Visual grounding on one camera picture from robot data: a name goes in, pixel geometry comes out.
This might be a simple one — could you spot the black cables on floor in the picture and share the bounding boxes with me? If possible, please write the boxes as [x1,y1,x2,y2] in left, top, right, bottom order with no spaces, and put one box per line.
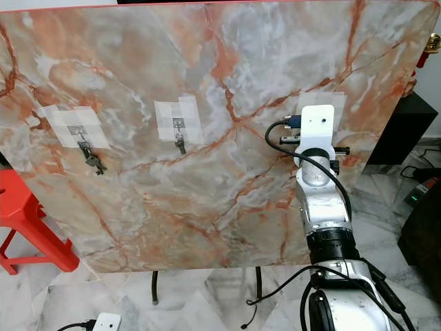
[398,148,441,185]

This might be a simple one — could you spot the red gold ornament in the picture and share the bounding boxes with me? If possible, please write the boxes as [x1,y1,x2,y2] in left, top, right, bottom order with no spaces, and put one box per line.
[416,31,441,70]

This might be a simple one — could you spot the single small silver key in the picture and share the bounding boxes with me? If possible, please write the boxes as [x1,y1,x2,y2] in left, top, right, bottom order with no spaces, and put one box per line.
[174,132,187,155]

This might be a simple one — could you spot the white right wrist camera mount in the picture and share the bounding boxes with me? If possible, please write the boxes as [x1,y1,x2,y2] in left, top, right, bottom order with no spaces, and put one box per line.
[297,105,337,170]

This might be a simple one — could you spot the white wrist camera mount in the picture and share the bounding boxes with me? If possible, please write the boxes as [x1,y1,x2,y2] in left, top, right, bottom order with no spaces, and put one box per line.
[92,312,122,331]
[297,105,337,170]

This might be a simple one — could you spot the dark key bunch with fob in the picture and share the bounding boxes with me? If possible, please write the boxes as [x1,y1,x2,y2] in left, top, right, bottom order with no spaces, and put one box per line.
[76,139,110,175]

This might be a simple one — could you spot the red plastic stool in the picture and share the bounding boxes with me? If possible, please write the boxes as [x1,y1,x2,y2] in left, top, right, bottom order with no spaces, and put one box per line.
[0,169,81,276]

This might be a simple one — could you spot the orange marble pattern board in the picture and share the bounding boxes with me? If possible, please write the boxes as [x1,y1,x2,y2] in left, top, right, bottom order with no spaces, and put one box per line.
[0,0,441,271]

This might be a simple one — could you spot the black cable at robot torso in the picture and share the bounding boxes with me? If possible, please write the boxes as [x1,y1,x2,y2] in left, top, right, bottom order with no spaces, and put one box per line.
[237,265,414,331]

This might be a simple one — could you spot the black metal board leg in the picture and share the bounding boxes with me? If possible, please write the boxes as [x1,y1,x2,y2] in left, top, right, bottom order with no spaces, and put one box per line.
[151,270,160,305]
[254,265,265,303]

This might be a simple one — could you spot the device with green light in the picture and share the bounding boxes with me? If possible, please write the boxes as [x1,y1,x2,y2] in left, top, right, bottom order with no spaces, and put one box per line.
[402,182,439,208]

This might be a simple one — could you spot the clear tape patch with hook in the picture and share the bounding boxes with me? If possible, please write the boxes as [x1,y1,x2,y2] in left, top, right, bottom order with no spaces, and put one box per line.
[153,96,205,146]
[41,104,112,150]

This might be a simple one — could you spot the dark brown furniture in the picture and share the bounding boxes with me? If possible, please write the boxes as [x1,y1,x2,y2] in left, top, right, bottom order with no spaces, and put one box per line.
[398,199,441,288]

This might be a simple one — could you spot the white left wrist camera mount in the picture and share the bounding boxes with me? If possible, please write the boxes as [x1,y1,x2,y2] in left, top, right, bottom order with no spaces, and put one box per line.
[92,312,122,331]

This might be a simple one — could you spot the black side cabinet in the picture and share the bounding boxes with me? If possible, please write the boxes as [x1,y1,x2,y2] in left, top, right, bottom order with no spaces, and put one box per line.
[365,90,439,167]

